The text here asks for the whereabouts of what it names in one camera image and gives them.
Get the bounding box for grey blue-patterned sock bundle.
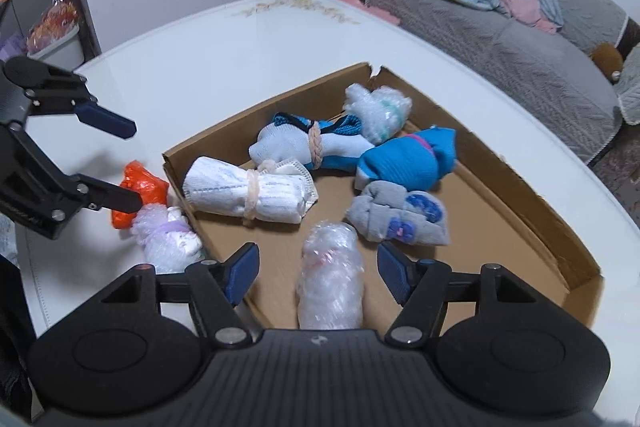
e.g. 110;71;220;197
346;181;450;246

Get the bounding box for brown cardboard box tray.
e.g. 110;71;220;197
164;64;602;332

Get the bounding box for small orange plastic bundle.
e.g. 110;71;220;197
111;160;169;230

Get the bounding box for white-blue sock with band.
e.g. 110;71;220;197
248;112;374;173

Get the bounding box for brown plush toy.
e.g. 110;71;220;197
590;42;624;83

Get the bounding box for white sock roll with band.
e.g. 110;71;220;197
182;156;319;225

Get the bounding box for grey sofa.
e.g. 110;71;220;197
366;0;639;187

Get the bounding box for bubble-wrap bundle with teal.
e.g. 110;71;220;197
343;83;412;145

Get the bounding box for bubble-wrap bundle purple band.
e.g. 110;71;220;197
131;204;205;274

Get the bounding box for grey armrest throw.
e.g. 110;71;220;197
614;55;640;126

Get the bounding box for clear bubble-wrap roll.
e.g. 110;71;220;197
296;221;364;331

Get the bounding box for white bin with snacks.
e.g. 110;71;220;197
26;0;85;70

